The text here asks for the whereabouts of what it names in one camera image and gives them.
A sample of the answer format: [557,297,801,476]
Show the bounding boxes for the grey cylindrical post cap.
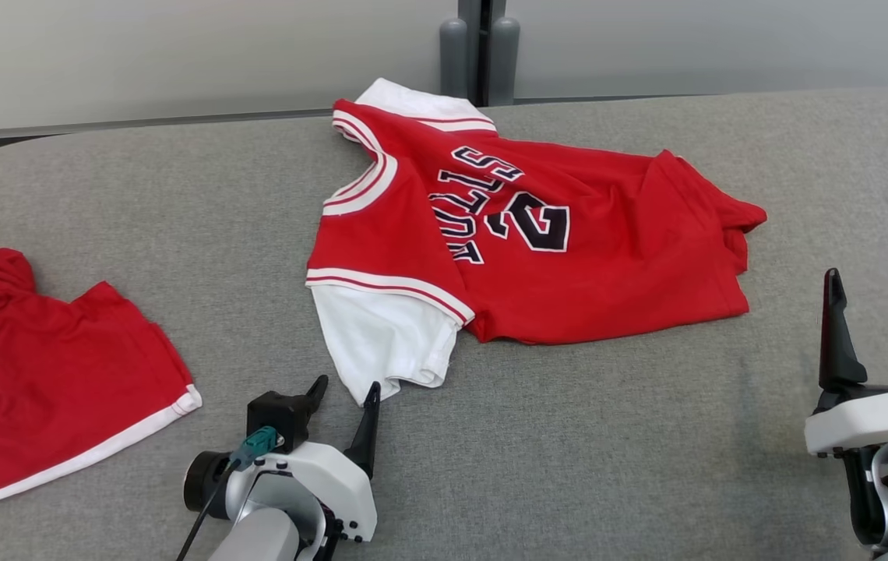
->
[439,17,469,109]
[489,16,521,107]

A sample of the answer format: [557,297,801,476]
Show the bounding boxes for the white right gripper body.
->
[804,387,888,457]

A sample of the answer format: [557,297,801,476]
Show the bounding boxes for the grey partition frame post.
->
[457,0,506,107]

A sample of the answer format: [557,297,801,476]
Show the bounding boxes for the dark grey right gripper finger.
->
[818,268,869,391]

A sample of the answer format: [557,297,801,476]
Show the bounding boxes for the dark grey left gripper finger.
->
[344,381,382,478]
[303,375,330,419]

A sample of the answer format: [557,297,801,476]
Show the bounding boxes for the red basketball jersey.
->
[305,77,769,407]

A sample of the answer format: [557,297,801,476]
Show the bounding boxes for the black cable with teal plug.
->
[174,425,280,561]

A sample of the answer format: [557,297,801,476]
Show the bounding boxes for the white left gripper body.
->
[257,442,379,544]

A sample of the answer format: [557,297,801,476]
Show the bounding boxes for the red shorts with white hem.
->
[0,245,203,504]

